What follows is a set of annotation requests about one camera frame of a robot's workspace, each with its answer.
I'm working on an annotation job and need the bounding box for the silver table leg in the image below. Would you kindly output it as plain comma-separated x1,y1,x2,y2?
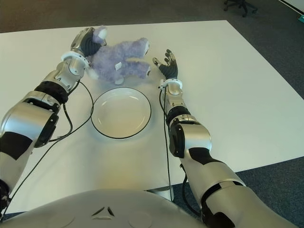
143,186,175,202

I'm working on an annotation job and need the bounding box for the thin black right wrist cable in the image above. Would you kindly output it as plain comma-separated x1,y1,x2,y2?
159,89,172,202

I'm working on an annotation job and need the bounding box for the white plate black rim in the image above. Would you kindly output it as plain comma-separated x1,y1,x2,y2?
91,87,152,140

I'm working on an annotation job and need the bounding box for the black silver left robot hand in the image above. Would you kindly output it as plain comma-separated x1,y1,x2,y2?
70,27,102,57

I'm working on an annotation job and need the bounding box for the thin black left wrist cable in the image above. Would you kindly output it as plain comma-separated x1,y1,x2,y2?
0,79,95,214

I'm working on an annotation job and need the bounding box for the black office chair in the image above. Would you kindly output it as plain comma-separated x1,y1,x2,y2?
224,0,258,18

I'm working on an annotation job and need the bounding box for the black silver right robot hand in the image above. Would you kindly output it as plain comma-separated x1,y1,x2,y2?
152,49,179,80

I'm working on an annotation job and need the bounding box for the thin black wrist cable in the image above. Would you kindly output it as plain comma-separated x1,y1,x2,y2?
0,79,95,214
159,89,172,202

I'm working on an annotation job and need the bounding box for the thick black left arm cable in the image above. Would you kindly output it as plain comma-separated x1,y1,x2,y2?
48,102,73,143

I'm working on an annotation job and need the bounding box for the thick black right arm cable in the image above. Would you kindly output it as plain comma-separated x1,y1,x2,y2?
181,163,205,217

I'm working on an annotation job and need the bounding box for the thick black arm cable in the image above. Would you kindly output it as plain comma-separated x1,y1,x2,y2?
181,163,205,217
48,102,73,143

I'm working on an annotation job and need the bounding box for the purple plush bunny doll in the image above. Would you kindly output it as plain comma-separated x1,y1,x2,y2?
85,25,152,85

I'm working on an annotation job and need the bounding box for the grey robot torso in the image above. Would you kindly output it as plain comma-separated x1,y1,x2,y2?
0,189,209,228

